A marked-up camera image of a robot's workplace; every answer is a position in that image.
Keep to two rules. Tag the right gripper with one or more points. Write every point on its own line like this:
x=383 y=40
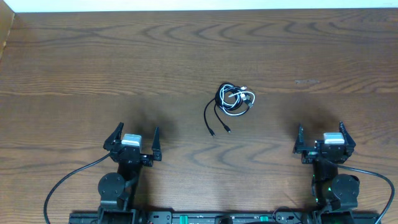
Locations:
x=308 y=156

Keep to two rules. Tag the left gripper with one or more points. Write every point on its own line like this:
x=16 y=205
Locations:
x=131 y=152

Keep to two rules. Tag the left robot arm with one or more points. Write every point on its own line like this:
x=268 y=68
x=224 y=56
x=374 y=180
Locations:
x=118 y=189

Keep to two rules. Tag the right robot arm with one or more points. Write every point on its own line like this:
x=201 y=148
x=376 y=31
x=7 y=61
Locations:
x=336 y=194

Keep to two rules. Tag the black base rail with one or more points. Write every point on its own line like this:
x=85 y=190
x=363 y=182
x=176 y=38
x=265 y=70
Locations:
x=165 y=217

